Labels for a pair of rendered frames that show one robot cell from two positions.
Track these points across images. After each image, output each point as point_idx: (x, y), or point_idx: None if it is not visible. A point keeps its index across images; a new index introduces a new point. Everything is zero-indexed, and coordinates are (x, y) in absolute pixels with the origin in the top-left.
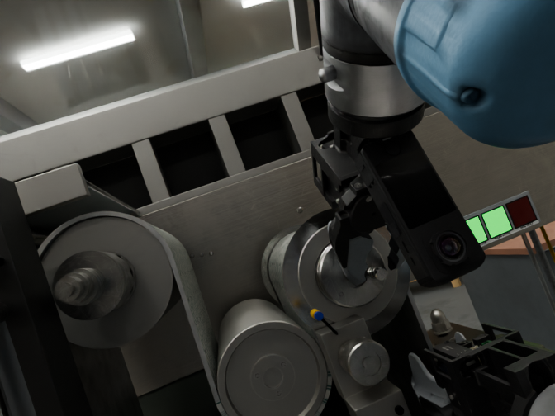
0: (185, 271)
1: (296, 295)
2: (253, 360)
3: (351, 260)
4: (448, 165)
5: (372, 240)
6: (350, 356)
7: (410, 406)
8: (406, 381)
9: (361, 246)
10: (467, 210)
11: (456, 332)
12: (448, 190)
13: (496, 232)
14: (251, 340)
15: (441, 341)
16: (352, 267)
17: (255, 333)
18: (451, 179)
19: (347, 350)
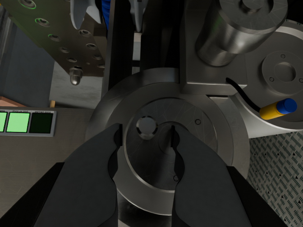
0: (294, 201)
1: (238, 142)
2: (297, 96)
3: (222, 179)
4: (4, 178)
5: (179, 215)
6: (281, 22)
7: (130, 26)
8: (127, 39)
9: (210, 210)
10: (11, 138)
11: (76, 28)
12: (16, 159)
13: (0, 114)
14: (296, 115)
15: (81, 63)
16: (212, 159)
17: (291, 121)
18: (9, 166)
19: (266, 38)
